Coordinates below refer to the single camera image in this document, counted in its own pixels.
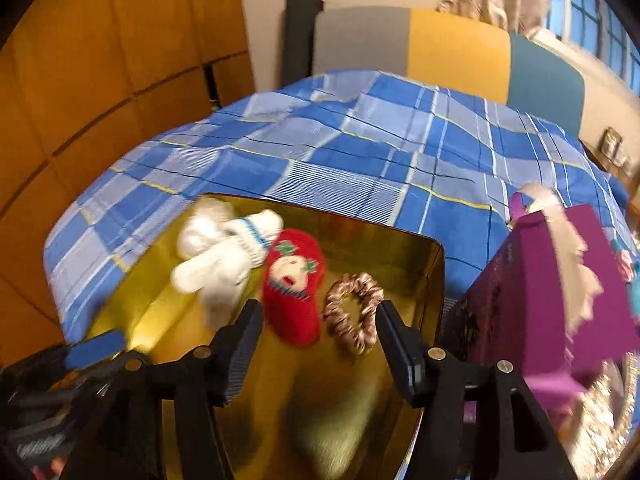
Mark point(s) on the grey yellow blue sofa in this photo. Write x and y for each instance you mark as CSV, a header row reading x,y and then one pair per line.
x,y
450,45

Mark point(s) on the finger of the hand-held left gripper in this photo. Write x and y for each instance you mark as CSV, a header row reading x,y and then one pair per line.
x,y
95,347

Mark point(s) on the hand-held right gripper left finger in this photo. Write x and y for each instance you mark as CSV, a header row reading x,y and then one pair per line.
x,y
245,345

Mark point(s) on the red Christmas sock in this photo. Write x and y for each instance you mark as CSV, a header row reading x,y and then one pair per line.
x,y
295,310

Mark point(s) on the pink satin scrunchie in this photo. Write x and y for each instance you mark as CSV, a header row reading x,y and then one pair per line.
x,y
334,312

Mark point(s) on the ornate silver tissue box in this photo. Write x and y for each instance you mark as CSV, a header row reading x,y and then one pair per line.
x,y
605,410

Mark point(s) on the wooden desk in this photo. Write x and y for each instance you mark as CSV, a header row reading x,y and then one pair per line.
x,y
612,165

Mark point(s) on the orange wooden wardrobe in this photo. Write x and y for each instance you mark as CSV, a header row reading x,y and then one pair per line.
x,y
100,60

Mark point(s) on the blue plaid bedsheet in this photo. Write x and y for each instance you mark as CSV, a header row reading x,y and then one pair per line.
x,y
375,130

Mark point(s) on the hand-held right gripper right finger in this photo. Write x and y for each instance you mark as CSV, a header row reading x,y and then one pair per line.
x,y
400,355

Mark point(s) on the white framed window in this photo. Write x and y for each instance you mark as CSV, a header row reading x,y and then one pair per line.
x,y
595,20

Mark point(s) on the teal plush doll pink hair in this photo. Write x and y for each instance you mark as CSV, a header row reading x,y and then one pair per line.
x,y
625,260

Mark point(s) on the purple carton box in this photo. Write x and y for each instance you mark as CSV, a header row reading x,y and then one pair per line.
x,y
525,310

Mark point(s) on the gold metal tin box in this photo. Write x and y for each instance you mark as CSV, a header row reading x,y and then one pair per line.
x,y
280,390

